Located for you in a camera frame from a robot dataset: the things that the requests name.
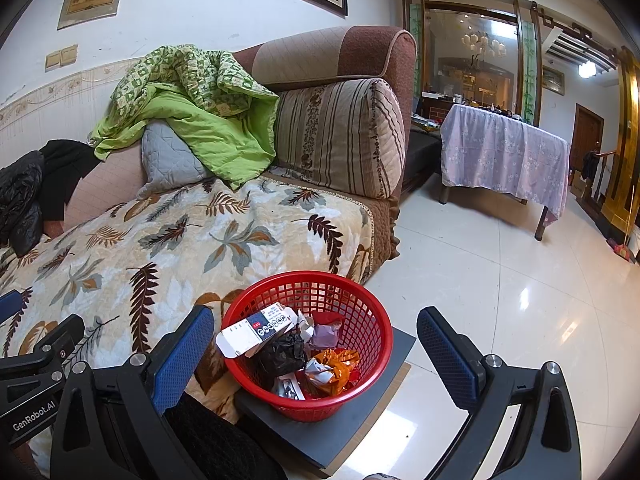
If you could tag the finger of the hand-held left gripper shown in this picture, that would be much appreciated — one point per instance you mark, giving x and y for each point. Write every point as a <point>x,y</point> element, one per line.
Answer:
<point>45,347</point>
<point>10,303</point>

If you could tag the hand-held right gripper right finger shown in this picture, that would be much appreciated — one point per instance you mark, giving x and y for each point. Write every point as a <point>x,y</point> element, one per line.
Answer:
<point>445,355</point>

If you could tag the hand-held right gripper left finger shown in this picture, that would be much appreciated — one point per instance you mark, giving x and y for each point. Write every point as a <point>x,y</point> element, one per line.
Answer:
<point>182,355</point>

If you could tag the white and black carton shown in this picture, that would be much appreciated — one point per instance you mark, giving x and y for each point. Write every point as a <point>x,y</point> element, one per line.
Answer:
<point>250,335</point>

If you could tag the red plastic mesh basket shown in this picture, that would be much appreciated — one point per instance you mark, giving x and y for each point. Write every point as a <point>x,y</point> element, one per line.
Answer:
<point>360,320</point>

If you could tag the black plastic bag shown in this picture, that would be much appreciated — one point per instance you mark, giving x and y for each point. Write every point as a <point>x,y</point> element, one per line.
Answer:
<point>282,357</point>

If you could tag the orange wrapper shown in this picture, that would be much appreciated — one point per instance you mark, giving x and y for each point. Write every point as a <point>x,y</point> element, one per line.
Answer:
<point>340,370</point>

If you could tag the white printed packet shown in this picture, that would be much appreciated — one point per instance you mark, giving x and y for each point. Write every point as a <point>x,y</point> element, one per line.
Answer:
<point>289,390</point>

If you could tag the pale pink wrapper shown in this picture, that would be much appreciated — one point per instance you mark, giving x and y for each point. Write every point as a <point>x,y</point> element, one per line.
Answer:
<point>325,336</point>

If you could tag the silver foil wrapper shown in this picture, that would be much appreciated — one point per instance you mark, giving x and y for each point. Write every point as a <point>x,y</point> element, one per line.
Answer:
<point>319,372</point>

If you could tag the grey flat stool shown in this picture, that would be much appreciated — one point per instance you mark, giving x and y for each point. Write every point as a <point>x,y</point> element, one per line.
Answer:
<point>370,400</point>

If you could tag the person's dark clothed leg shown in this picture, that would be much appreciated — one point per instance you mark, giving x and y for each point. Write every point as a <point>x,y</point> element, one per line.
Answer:
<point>220,445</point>

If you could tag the leaf print blanket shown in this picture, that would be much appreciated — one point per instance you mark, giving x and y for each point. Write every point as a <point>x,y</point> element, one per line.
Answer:
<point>175,240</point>

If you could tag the black cloth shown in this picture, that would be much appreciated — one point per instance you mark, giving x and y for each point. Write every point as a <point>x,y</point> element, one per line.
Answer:
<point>65,175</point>

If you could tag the grey quilted pillow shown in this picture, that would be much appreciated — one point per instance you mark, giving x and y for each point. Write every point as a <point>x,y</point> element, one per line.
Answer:
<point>165,160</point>

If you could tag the dark side table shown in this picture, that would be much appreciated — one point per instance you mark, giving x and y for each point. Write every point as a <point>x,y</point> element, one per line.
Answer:
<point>422,155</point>

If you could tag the lilac floral tablecloth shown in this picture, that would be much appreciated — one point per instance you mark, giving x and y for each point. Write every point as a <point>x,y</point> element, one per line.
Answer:
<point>500,160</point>

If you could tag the red broom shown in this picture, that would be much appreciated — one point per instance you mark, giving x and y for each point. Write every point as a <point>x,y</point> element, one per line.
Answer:
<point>622,250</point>

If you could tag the cardboard box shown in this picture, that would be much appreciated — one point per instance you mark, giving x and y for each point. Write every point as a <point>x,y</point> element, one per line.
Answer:
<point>580,185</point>

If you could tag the green patterned quilt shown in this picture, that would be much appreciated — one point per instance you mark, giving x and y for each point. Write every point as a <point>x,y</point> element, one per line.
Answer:
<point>225,135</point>

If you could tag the striped sofa cushion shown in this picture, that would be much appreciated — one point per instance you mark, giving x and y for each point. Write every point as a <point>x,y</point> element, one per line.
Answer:
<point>340,140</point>

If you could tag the brown wooden door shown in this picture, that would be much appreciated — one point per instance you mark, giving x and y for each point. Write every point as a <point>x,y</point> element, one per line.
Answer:
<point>587,135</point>

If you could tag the golden column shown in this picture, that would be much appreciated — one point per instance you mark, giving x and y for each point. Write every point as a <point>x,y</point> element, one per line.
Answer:
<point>625,160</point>

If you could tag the small framed picture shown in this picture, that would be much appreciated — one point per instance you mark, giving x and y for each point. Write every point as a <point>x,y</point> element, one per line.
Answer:
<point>553,80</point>

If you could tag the wooden room divider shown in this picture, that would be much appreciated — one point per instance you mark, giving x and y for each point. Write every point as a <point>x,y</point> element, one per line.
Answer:
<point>529,70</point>

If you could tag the brown fabric sofa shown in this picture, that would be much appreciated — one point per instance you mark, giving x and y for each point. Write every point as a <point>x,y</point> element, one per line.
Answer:
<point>340,50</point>

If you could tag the wooden lattice beam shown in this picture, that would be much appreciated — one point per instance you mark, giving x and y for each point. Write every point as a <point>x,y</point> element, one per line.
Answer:
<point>585,47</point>

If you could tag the beige wall switch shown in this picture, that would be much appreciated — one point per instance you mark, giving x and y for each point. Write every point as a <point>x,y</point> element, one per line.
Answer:
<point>53,60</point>
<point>69,55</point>

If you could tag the framed wall plaque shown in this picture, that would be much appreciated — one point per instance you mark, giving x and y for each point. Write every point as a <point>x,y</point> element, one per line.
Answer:
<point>92,0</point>

